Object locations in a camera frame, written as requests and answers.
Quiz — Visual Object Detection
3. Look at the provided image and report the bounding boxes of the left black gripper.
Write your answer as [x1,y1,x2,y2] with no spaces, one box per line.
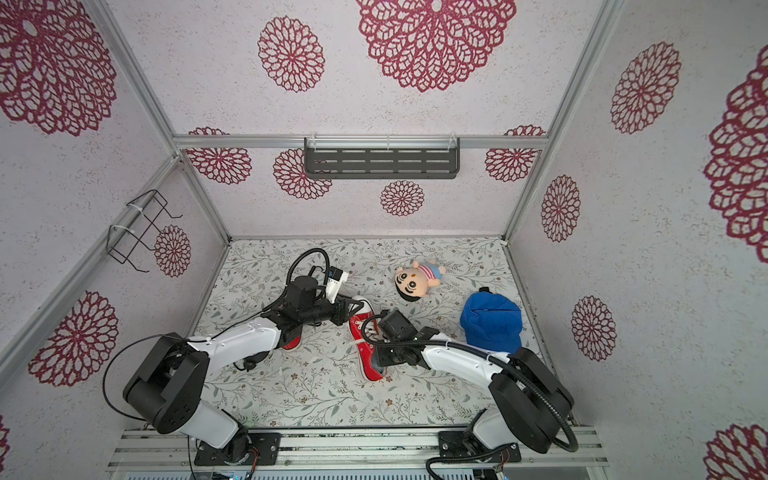
[302,293,366,327]

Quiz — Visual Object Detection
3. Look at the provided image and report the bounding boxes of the red canvas sneaker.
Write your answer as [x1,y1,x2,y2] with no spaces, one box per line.
[348,295,386,382]
[282,336,302,351]

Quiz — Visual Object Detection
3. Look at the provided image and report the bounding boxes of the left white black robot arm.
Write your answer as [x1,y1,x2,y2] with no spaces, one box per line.
[123,247,367,457]

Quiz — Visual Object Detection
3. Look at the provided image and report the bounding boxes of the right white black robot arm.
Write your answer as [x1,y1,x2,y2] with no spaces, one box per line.
[349,310,579,479]

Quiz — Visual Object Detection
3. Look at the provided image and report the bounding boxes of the cartoon boy plush doll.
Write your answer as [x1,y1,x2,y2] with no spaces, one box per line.
[394,260,447,302]

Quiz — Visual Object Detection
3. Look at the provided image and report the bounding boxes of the blue cap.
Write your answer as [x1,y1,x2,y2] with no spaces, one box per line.
[460,287,523,353]

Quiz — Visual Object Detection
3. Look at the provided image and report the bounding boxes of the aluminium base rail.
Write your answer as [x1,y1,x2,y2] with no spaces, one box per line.
[106,425,610,478]

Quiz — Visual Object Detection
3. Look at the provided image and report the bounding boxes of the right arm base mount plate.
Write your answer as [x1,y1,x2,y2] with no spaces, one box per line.
[438,430,522,464]

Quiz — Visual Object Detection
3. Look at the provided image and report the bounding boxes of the grey metal wall shelf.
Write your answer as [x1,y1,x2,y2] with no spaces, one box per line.
[303,137,461,180]

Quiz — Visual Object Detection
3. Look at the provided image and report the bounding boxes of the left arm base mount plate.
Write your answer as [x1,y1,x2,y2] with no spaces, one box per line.
[192,432,282,467]

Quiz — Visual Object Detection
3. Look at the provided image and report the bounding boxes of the black wire wall rack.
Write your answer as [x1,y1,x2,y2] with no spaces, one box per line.
[105,189,183,274]

